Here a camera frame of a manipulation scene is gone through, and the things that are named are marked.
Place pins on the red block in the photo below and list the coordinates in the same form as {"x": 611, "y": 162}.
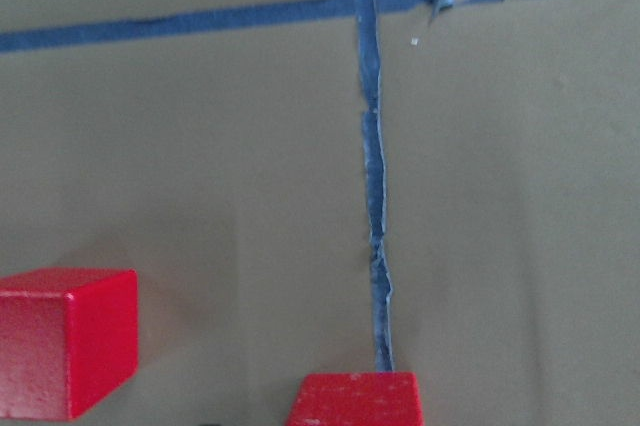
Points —
{"x": 358, "y": 399}
{"x": 69, "y": 337}

